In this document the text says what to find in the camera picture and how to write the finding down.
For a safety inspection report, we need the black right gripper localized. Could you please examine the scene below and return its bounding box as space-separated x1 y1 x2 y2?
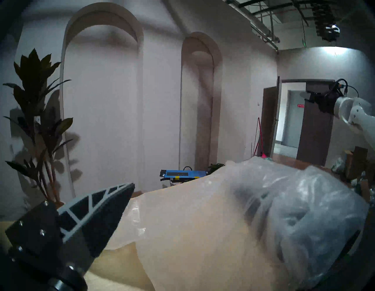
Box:
300 91 340 113

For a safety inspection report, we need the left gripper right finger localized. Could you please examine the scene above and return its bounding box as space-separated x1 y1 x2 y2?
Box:
328 230 363 279

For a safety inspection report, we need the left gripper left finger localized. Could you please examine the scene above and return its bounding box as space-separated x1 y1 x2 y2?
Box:
5 183 136 269

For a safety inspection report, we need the clear plastic bag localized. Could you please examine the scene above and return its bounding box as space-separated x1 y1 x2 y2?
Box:
105 156 369 291

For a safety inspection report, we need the blue keyboard box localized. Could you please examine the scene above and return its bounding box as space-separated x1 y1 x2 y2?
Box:
160 169 209 182

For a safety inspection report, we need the grey corridor door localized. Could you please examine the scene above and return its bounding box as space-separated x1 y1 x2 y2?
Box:
283 90 306 148

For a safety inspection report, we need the dark brown door panel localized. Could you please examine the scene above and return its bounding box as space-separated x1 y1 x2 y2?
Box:
296 82 335 167

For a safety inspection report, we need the dark brown open door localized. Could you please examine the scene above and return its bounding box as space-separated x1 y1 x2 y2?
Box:
261 77 281 157

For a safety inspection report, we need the black ceiling spotlight cluster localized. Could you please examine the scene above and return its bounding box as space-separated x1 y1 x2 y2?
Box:
312 3 341 43

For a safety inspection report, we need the brown cardboard box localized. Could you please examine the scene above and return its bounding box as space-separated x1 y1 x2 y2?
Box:
344 146 370 179

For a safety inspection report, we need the tall dark leafy plant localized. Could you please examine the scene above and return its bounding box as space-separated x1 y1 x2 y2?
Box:
3 48 74 206

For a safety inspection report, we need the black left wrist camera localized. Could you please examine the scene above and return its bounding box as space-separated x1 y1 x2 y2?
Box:
328 79 348 95

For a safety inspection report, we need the red handled broom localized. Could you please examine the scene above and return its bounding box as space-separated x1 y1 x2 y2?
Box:
253 117 265 157

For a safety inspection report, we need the metal ceiling cable tray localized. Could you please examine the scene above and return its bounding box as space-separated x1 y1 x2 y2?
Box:
226 0 280 51

